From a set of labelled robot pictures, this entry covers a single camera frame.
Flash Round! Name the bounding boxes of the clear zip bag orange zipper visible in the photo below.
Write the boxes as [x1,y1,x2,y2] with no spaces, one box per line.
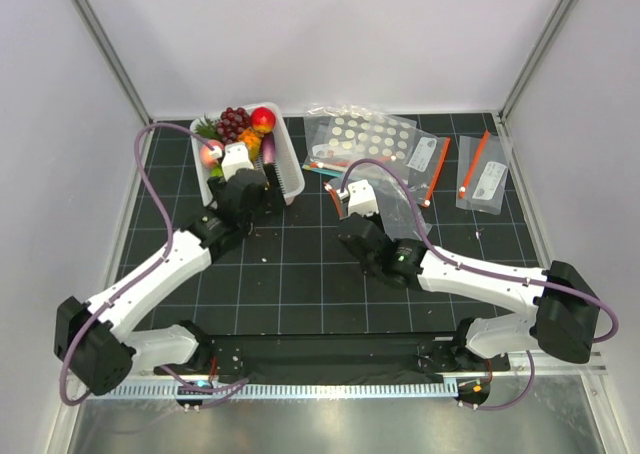
[325,163,432,240]

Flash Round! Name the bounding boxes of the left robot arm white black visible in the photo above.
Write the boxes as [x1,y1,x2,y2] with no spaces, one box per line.
[54,164,285,396]

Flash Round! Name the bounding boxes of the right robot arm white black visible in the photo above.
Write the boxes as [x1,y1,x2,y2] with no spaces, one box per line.
[338,214,600,370]

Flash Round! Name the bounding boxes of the zip bag with dotted sheet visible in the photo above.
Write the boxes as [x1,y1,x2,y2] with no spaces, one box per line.
[303,105,417,177]

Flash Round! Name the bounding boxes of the zip bag orange zipper middle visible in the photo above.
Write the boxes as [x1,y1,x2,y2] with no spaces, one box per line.
[393,133,450,208]

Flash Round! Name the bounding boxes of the zip bag orange zipper right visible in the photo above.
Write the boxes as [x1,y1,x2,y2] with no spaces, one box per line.
[456,131,510,215]

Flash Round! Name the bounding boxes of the white perforated plastic basket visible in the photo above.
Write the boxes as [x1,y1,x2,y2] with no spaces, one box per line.
[191,102,305,205]

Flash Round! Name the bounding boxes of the pink toy peach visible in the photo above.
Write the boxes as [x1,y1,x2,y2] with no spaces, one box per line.
[199,139,225,169]

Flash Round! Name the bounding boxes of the purple toy eggplant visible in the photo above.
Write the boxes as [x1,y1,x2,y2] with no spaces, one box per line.
[261,132,276,164]

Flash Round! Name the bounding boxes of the orange toy pineapple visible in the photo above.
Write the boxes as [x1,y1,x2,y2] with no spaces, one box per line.
[238,128,263,160]

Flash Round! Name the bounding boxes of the purple toy grape bunch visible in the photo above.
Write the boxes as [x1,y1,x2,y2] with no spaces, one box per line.
[215,107,251,144]

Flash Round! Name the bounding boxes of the black grid cutting mat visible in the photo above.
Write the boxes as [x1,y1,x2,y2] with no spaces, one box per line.
[138,113,540,335]

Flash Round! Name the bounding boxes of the red yellow toy apple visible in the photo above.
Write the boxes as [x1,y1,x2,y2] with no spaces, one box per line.
[251,106,276,134]

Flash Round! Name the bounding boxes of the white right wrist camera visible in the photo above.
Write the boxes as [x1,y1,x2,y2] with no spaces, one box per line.
[337,180,379,218]

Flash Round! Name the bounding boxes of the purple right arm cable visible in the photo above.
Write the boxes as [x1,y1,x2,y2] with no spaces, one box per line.
[342,158,619,411]

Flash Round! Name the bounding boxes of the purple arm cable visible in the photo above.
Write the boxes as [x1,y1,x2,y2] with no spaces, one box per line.
[342,158,619,411]
[58,122,251,408]

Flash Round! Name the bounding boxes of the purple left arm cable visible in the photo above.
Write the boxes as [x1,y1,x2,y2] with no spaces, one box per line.
[58,122,251,408]

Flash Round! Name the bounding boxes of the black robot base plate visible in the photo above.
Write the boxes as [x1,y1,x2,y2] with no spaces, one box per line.
[153,331,511,383]

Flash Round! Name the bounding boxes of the slotted metal cable duct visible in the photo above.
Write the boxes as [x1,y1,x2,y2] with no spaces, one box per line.
[91,378,458,402]

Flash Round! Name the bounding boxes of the left aluminium frame post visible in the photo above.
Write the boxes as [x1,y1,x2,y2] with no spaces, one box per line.
[71,0,152,124]

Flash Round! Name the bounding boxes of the aluminium frame post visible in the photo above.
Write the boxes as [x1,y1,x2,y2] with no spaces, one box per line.
[71,0,152,124]
[498,0,579,124]

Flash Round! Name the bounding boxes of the right aluminium frame post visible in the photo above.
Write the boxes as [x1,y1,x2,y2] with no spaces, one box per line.
[498,0,579,124]

